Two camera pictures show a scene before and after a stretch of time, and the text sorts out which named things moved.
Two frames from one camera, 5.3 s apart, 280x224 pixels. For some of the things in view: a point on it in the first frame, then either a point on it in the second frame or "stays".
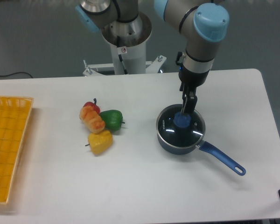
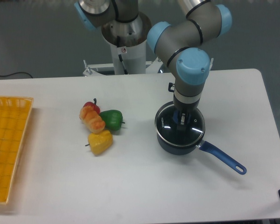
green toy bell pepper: x=113 y=118 stays
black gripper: x=190 y=79 to x=182 y=107
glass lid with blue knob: x=176 y=129 stays
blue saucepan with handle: x=203 y=146 stays
